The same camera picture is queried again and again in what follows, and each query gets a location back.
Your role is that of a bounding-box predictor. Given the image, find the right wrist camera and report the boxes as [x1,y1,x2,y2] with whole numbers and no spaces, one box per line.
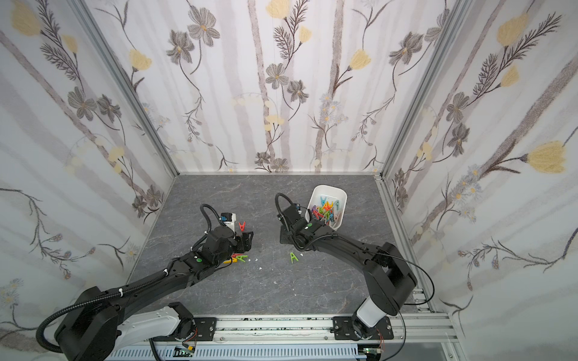
[282,205,307,229]

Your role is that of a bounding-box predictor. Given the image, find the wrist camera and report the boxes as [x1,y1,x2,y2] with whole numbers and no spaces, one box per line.
[221,212,236,232]
[282,205,307,229]

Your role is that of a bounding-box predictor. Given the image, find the white plastic storage box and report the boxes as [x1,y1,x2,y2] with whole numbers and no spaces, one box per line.
[305,185,348,230]

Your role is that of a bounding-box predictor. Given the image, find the aluminium corner post left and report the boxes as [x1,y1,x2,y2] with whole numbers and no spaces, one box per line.
[67,0,180,177]

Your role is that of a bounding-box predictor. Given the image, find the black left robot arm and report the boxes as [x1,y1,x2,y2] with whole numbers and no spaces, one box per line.
[36,226,254,360]

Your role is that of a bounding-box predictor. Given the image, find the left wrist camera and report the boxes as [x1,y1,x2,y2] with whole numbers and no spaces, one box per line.
[221,212,236,232]

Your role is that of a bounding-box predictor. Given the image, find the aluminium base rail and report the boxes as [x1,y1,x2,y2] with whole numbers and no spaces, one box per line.
[85,313,466,361]

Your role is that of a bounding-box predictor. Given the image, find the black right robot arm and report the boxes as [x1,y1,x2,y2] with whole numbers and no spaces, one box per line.
[278,215,418,329]

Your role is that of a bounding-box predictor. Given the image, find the aluminium corner post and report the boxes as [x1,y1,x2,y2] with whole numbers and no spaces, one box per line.
[67,0,180,177]
[380,0,471,177]

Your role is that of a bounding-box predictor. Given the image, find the aluminium corner post right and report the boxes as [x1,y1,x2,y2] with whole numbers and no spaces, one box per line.
[380,0,471,177]

